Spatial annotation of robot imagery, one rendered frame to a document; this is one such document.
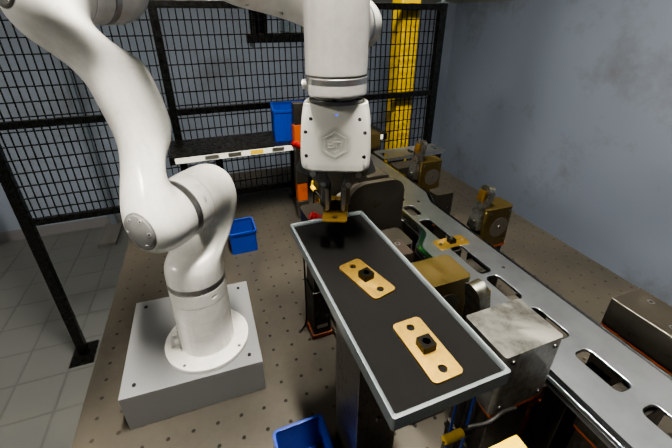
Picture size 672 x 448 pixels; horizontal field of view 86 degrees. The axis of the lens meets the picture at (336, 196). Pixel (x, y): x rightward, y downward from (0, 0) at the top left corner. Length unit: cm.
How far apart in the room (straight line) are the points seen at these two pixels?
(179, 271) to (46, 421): 141
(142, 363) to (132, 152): 50
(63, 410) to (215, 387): 124
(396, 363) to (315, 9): 41
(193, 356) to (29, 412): 132
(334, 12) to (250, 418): 82
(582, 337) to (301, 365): 62
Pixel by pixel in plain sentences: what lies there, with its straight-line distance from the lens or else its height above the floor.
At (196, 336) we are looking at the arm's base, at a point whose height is 87.
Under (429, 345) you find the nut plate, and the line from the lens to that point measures 43.
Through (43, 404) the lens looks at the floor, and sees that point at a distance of 218.
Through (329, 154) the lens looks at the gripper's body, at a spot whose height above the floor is 132.
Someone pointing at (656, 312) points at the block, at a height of 103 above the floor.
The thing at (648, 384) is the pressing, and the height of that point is 100.
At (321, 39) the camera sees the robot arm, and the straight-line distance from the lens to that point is 47.
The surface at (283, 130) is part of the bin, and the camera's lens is 151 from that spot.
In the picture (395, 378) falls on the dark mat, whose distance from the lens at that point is 42.
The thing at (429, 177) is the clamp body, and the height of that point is 99.
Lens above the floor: 149
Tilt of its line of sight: 26 degrees down
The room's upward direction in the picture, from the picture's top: straight up
